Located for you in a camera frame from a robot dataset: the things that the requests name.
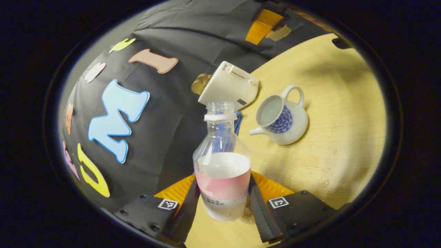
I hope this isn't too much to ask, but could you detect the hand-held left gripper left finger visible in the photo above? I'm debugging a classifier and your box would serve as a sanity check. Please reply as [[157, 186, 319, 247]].
[[114, 174, 201, 243]]

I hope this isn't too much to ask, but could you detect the white teacup lid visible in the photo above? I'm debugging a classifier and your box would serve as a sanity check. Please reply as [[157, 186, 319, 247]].
[[266, 25, 292, 41]]

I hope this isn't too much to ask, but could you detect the white blue-patterned teacup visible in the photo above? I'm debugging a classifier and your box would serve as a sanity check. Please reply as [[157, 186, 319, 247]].
[[249, 85, 309, 145]]

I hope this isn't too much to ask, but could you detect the round patterned coaster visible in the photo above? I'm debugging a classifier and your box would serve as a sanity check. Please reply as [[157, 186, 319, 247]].
[[239, 193, 257, 224]]

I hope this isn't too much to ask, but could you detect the clear plastic water bottle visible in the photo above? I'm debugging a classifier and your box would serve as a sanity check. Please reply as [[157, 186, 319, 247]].
[[192, 101, 252, 221]]

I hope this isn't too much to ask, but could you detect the black backdrop cloth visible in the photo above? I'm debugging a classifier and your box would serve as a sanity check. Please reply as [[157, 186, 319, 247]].
[[59, 0, 331, 212]]

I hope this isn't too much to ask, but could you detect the white toaster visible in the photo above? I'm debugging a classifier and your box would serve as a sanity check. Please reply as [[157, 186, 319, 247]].
[[198, 61, 259, 111]]

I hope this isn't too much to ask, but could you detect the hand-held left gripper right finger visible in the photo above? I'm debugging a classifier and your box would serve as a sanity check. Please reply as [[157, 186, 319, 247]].
[[249, 172, 348, 243]]

